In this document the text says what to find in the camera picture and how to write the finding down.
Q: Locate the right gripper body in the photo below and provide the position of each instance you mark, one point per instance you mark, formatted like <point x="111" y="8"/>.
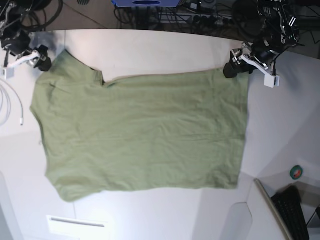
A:
<point x="18" y="51"/>

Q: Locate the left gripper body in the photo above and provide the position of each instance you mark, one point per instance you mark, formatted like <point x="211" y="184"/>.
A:
<point x="260" y="55"/>

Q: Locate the green t-shirt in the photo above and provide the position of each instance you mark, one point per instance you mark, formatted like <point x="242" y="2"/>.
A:
<point x="138" y="133"/>

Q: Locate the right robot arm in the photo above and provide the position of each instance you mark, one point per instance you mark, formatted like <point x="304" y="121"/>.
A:
<point x="14" y="12"/>

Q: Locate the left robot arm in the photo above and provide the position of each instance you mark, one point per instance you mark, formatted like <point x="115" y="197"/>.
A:
<point x="268" y="28"/>

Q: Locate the black power strip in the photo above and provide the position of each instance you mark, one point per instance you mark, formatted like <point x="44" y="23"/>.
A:
<point x="211" y="21"/>

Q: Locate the green tape roll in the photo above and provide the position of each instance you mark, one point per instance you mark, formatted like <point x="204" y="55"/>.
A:
<point x="296" y="172"/>

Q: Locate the grey laptop edge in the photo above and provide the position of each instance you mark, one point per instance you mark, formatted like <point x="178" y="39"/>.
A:
<point x="277" y="217"/>

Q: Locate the black keyboard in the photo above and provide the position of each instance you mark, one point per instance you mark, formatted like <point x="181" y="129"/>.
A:
<point x="288" y="205"/>

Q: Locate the white table slot plate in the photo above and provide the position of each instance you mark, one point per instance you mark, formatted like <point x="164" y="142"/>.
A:
<point x="80" y="229"/>

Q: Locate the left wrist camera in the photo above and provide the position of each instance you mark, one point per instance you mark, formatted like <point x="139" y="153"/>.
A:
<point x="271" y="81"/>

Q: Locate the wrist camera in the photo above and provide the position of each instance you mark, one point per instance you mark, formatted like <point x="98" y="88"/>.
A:
<point x="271" y="81"/>
<point x="7" y="73"/>

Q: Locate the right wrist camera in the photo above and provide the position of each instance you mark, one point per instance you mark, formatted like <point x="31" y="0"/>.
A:
<point x="7" y="73"/>

